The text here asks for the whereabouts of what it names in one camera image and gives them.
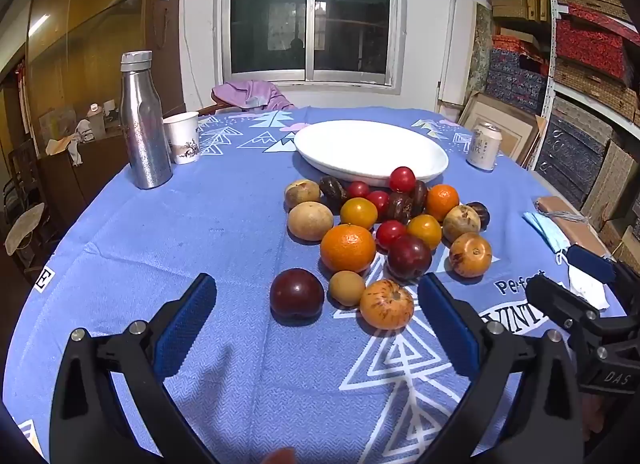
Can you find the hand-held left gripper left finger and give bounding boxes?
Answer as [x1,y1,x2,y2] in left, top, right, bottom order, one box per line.
[49,273,221,464]

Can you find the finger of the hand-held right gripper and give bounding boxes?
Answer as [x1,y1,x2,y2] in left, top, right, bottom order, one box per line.
[566,245,640,315]
[525,275,601,333]

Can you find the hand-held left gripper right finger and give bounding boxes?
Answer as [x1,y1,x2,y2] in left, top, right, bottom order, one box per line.
[417,273,586,464]

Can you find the speckled orange passion fruit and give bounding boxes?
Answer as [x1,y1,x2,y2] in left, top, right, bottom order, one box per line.
[360,279,415,329]
[449,233,493,278]

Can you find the dark red plum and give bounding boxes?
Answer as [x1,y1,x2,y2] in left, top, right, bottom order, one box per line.
[270,268,326,321]
[387,235,433,281]

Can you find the small round tan fruit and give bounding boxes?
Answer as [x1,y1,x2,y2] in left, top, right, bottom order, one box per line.
[328,270,367,307]

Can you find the smooth dark purple passion fruit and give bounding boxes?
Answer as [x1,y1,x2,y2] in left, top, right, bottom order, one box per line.
[466,202,491,229]

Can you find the orange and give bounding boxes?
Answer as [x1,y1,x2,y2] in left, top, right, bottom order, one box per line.
[320,224,377,273]
[426,184,460,222]

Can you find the dark brown wrinkled passion fruit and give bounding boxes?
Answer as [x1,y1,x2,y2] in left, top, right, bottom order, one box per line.
[410,180,429,217]
[385,191,413,225]
[319,176,348,209]

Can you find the white oval plate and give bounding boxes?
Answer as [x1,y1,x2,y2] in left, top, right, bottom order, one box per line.
[293,120,449,188]

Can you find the person's right hand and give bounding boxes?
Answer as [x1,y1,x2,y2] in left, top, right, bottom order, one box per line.
[581,392,617,441]

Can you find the white tissue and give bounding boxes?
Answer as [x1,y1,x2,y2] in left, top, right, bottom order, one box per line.
[567,264,611,309]

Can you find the blue face mask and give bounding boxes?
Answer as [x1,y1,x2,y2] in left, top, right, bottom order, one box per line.
[522,211,571,265]

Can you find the leaning brown woven box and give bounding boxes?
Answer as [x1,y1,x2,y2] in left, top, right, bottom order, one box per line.
[582,141,640,245]

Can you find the stack of dark embossed boxes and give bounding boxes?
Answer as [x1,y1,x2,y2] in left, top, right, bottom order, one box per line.
[537,96,626,209]

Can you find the blue printed tablecloth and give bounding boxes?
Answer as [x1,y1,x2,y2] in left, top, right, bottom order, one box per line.
[2,106,626,464]

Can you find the white drink can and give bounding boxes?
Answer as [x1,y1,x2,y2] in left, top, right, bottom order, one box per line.
[466,122,502,172]

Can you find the dark wooden sideboard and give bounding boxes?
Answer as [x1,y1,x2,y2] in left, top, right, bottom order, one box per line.
[37,129,131,245]

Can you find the white paper cup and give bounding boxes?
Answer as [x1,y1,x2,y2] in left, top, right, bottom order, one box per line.
[163,112,201,165]

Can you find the stainless steel bottle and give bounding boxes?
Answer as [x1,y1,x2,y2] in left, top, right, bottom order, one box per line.
[119,50,174,189]

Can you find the stack of blue patterned boxes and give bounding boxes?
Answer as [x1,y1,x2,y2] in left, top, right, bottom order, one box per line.
[486,48,548,114]

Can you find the white metal shelf rack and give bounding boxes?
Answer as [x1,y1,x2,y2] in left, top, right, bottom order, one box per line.
[530,0,640,185]

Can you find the white crumpled cloth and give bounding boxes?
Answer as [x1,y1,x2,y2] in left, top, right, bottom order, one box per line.
[46,119,96,165]

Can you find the stack of red boxes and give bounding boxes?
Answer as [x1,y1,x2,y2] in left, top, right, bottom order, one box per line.
[555,4,640,82]

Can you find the dark chair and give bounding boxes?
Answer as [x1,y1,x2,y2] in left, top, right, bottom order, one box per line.
[2,144,51,269]

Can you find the pile of red-orange patterned boxes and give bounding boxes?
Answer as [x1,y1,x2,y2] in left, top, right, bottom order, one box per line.
[492,26,551,75]

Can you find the pale cardboard box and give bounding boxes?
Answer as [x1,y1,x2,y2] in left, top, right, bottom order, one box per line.
[37,106,76,142]

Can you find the purple cloth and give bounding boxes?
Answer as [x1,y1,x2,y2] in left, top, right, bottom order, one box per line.
[211,80,298,112]

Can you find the green patterned panel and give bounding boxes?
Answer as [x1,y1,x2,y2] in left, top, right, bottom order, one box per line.
[467,1,496,99]

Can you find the wooden glass-front cabinet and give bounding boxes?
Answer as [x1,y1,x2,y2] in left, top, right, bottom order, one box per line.
[25,0,187,145]

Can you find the sliding window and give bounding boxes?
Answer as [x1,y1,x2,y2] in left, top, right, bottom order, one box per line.
[215,0,406,94]

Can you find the wooden picture frame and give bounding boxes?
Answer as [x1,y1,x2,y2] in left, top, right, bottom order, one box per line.
[457,91,543,167]

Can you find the white wall pipe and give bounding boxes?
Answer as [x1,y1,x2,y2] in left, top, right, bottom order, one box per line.
[440,0,458,114]

